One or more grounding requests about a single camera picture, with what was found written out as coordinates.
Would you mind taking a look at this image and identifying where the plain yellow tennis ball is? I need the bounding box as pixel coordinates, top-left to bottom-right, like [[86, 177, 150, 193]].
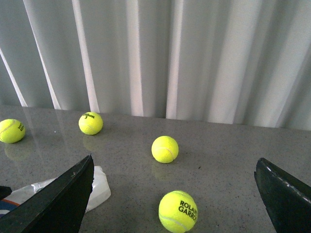
[[151, 136, 179, 164]]

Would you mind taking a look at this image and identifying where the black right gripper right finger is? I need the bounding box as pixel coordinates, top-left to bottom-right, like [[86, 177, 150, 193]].
[[254, 158, 311, 233]]

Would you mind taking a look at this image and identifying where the Wilson 3 tennis ball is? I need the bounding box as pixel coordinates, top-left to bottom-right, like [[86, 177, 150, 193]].
[[78, 112, 104, 135]]

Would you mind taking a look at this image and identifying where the far left Wilson tennis ball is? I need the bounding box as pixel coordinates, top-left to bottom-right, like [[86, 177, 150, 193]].
[[0, 119, 26, 144]]

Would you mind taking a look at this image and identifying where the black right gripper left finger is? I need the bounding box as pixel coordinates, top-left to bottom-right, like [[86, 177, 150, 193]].
[[0, 155, 94, 233]]

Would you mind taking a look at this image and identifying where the white pleated curtain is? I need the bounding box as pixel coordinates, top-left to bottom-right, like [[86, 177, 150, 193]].
[[0, 0, 311, 130]]

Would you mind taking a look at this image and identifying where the Roland Garros tennis ball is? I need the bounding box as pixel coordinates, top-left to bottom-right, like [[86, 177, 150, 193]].
[[158, 190, 198, 233]]

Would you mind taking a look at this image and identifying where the clear Wilson tennis ball can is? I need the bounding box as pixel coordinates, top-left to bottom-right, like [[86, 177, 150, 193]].
[[0, 166, 111, 217]]

